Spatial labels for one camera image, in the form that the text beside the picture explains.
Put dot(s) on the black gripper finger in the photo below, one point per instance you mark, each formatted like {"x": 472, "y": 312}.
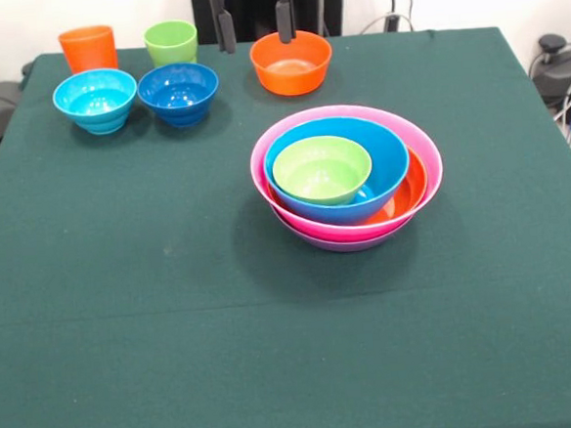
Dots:
{"x": 286, "y": 23}
{"x": 226, "y": 32}

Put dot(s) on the pink large bowl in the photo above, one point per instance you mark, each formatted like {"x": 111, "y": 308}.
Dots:
{"x": 336, "y": 231}

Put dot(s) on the orange medium bowl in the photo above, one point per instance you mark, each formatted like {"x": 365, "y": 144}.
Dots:
{"x": 407, "y": 196}

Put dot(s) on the blue medium bowl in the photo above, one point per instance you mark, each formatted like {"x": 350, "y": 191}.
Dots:
{"x": 389, "y": 158}

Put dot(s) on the dark green tablecloth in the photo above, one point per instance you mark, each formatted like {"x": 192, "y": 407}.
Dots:
{"x": 82, "y": 385}

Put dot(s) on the black power plug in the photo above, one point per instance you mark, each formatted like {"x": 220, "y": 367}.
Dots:
{"x": 392, "y": 22}

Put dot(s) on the orange plastic cup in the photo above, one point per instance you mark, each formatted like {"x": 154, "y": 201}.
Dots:
{"x": 89, "y": 51}

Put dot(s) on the green plastic cup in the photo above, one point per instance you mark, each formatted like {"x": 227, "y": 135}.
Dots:
{"x": 170, "y": 43}

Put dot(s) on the orange small bowl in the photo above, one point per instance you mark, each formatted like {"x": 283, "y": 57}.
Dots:
{"x": 292, "y": 81}

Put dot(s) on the light blue small bowl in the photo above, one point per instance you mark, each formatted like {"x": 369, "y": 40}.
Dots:
{"x": 95, "y": 97}

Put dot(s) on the purple large bowl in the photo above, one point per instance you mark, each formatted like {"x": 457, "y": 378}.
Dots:
{"x": 346, "y": 246}

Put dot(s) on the green small bowl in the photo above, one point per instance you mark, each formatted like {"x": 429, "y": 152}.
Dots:
{"x": 319, "y": 172}

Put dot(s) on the dark blue small bowl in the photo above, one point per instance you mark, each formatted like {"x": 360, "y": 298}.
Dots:
{"x": 179, "y": 91}

